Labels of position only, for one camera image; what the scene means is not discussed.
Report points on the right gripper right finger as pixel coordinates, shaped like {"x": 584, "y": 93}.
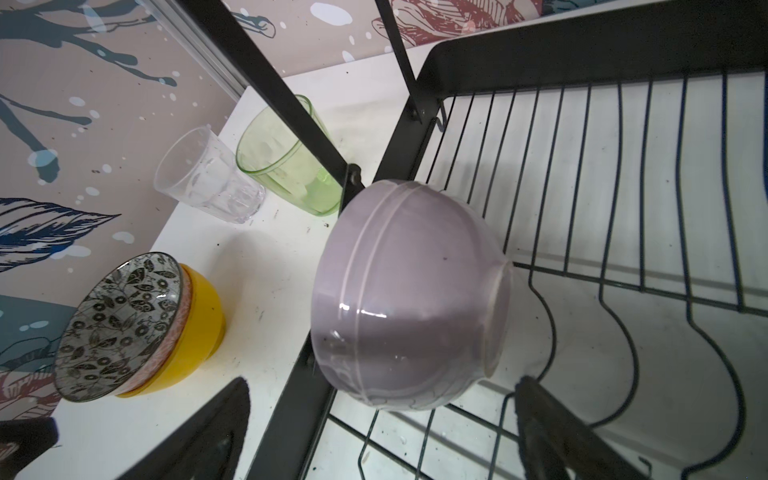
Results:
{"x": 553, "y": 441}

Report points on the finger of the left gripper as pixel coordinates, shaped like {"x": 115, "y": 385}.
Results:
{"x": 32, "y": 438}

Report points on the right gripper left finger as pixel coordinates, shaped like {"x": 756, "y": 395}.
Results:
{"x": 207, "y": 446}

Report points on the yellow ceramic bowl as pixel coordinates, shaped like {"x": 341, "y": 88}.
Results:
{"x": 201, "y": 336}

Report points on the pink floral pattern bowl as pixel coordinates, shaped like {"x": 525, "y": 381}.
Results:
{"x": 123, "y": 322}

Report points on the lilac ceramic bowl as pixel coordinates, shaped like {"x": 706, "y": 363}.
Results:
{"x": 411, "y": 300}

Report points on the clear glass tumbler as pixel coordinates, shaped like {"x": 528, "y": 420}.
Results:
{"x": 200, "y": 171}

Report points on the green glass tumbler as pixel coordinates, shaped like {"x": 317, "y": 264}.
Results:
{"x": 272, "y": 154}

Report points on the black two-tier dish rack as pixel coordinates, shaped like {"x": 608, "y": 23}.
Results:
{"x": 620, "y": 156}

